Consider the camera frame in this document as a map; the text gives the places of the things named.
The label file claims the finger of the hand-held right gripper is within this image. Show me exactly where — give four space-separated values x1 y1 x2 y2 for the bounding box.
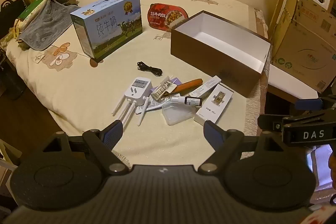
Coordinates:
257 108 336 132
294 96 336 110

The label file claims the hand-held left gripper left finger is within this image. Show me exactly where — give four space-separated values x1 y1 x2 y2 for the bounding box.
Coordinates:
42 120 132 176

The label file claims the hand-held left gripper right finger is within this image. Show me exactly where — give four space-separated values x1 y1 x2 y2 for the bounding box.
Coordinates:
197 120 285 174

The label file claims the white box with gold window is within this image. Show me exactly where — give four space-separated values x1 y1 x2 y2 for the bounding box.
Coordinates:
194 83 235 125

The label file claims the small bottle dark label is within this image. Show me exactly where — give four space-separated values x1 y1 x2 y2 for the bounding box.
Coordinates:
169 95 202 107

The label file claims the clear plastic case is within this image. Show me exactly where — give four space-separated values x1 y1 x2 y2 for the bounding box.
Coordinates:
161 102 201 125

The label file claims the long white printed box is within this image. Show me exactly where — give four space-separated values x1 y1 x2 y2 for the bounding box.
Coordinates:
189 75 222 98

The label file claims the white tube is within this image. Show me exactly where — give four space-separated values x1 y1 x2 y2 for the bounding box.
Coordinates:
135 97 171 115

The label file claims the white plug adapter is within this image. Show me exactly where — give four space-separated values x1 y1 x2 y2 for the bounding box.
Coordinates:
112 77 154 127

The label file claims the orange grey handheld device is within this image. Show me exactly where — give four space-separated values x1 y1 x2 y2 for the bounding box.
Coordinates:
173 78 203 94

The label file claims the beige plastic clip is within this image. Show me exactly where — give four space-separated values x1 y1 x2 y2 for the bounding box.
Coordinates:
151 76 179 101

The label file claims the brown cardboard box white inside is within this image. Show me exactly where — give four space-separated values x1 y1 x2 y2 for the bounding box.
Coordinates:
170 10 272 98

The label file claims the black cable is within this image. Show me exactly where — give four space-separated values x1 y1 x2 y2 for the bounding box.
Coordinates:
136 61 163 77

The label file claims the large printed cardboard carton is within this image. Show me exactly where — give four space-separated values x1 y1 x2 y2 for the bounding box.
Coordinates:
270 0 336 94

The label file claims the cream printed bedspread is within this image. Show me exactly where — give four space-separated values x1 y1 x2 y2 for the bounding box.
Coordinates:
5 0 271 164

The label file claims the blue milk carton box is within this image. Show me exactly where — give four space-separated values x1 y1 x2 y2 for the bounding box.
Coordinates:
70 0 143 63

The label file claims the white wooden furniture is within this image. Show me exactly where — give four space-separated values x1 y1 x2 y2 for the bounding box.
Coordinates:
0 139 23 188

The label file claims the grey cloth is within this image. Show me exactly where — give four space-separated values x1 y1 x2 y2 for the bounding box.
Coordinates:
16 0 80 51

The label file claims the red instant rice package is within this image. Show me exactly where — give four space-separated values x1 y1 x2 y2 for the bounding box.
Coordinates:
147 3 189 31

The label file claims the green white package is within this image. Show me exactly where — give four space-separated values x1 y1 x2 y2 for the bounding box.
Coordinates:
16 0 50 30

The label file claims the black bag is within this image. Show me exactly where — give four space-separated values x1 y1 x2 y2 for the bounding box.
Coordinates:
0 0 27 38

